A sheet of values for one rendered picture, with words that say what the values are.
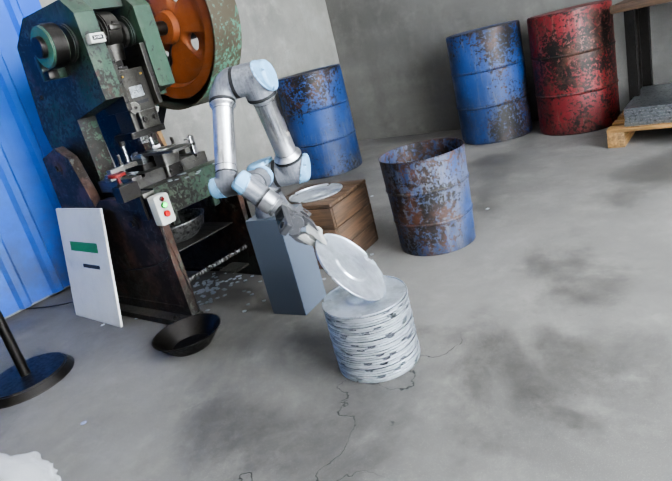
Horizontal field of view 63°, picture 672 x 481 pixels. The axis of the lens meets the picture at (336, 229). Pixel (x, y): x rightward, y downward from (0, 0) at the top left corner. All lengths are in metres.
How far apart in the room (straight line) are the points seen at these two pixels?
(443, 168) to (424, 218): 0.25
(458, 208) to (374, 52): 3.38
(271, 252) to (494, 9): 3.48
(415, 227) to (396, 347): 0.93
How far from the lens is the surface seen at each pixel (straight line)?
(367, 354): 1.80
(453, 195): 2.59
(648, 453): 1.56
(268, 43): 5.27
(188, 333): 2.57
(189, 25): 2.98
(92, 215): 2.94
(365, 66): 5.86
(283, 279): 2.36
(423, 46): 5.51
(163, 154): 2.73
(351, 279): 1.76
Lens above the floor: 1.05
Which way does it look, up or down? 18 degrees down
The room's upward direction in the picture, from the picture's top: 14 degrees counter-clockwise
